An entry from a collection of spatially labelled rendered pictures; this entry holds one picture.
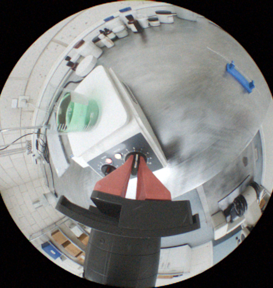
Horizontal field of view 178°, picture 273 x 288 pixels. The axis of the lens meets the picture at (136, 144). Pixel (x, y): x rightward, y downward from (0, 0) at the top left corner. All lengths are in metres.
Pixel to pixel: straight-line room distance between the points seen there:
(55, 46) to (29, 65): 0.15
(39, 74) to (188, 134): 0.66
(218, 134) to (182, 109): 0.09
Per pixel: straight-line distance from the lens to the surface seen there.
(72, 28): 0.55
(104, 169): 0.17
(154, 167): 0.15
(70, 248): 2.34
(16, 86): 0.66
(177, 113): 0.18
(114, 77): 0.16
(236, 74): 0.32
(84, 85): 0.17
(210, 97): 0.21
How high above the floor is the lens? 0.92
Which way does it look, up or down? 69 degrees down
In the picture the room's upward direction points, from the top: 107 degrees counter-clockwise
